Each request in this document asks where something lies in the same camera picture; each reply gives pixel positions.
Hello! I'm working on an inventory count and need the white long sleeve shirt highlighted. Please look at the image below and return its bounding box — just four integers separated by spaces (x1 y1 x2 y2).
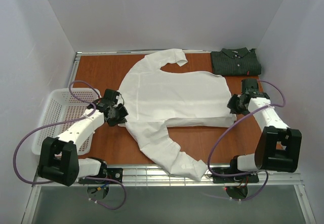
119 49 236 181

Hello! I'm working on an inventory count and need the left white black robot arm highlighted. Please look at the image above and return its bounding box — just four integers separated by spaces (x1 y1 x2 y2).
37 89 128 186

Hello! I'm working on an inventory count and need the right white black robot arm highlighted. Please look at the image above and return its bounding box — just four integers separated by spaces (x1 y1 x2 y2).
227 79 302 174

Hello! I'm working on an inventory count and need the folded dark green shirt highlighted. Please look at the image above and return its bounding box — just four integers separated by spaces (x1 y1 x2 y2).
211 47 262 76

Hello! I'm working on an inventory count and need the white plastic basket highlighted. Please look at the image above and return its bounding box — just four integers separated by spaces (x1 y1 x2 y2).
31 88 100 156

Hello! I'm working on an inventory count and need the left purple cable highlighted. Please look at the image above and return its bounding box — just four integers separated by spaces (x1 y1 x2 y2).
13 80 127 211

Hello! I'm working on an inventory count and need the purple cable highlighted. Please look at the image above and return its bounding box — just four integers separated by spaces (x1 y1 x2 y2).
13 80 127 211
207 80 286 201

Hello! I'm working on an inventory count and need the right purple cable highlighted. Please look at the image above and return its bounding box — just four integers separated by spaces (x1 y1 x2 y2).
207 80 286 201

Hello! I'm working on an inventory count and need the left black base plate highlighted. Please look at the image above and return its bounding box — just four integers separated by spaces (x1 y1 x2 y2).
78 168 123 184

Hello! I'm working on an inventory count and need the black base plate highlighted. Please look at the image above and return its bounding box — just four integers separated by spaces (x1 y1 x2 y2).
207 167 259 183
78 168 123 184

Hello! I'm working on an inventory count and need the aluminium table frame rail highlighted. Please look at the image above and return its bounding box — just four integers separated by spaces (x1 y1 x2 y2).
32 164 303 187

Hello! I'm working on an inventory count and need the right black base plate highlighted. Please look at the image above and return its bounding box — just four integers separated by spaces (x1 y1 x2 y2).
207 167 259 183

